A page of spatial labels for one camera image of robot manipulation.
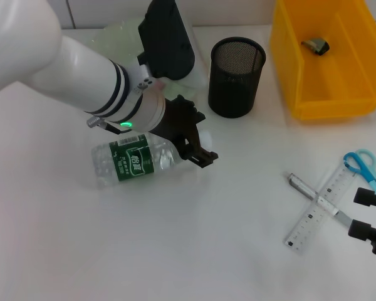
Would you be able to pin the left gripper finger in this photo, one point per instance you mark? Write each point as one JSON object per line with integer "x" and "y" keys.
{"x": 197, "y": 158}
{"x": 196, "y": 139}

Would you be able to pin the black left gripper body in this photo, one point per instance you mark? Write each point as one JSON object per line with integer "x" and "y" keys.
{"x": 180, "y": 116}

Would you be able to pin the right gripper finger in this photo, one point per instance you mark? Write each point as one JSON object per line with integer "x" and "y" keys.
{"x": 360, "y": 230}
{"x": 366, "y": 197}

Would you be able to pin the blue scissors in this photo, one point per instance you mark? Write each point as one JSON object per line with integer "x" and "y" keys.
{"x": 363, "y": 166}

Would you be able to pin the transparent plastic ruler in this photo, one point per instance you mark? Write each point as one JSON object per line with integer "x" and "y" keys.
{"x": 310, "y": 219}

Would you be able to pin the water bottle green label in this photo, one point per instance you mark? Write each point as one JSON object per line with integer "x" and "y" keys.
{"x": 131, "y": 163}

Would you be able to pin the silver pen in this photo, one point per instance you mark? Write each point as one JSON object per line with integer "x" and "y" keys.
{"x": 300, "y": 185}

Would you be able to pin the black mesh pen holder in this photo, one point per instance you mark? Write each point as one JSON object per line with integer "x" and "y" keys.
{"x": 232, "y": 91}

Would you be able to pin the green glass fruit plate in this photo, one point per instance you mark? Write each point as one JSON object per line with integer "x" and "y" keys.
{"x": 119, "y": 37}

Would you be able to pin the yellow plastic bin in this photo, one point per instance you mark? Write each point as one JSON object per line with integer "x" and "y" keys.
{"x": 332, "y": 103}

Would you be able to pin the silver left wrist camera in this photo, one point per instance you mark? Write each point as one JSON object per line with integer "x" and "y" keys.
{"x": 166, "y": 40}

